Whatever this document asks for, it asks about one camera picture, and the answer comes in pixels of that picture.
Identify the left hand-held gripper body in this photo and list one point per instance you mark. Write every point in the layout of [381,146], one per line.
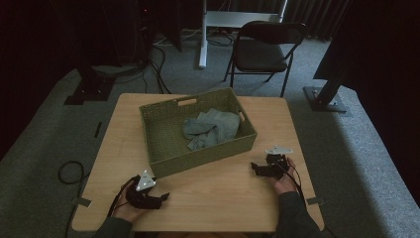
[145,198]

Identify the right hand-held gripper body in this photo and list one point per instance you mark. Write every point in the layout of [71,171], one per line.
[275,165]

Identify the green woven basket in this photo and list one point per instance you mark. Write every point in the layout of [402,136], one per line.
[161,132]

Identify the white desk frame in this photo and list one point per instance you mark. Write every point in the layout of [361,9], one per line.
[203,36]

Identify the black folding chair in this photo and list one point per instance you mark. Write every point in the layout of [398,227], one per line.
[259,54]

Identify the light blue denim skirt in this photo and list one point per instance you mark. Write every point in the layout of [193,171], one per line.
[211,129]

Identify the black stand with flat base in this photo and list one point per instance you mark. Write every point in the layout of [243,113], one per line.
[90,89]

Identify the black tape strip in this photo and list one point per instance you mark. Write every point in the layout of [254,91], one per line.
[98,129]

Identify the person's right hand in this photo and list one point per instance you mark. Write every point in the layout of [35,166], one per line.
[284,185]

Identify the person's left hand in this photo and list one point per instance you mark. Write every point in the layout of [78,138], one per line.
[127,211]

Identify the dark equipment rack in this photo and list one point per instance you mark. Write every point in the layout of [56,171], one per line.
[143,29]

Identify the grey tape piece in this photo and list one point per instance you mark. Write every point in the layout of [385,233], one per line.
[315,201]
[82,201]

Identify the dark curtain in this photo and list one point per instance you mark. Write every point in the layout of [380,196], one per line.
[313,16]

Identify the black slanted stand with base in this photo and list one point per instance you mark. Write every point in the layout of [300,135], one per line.
[327,99]

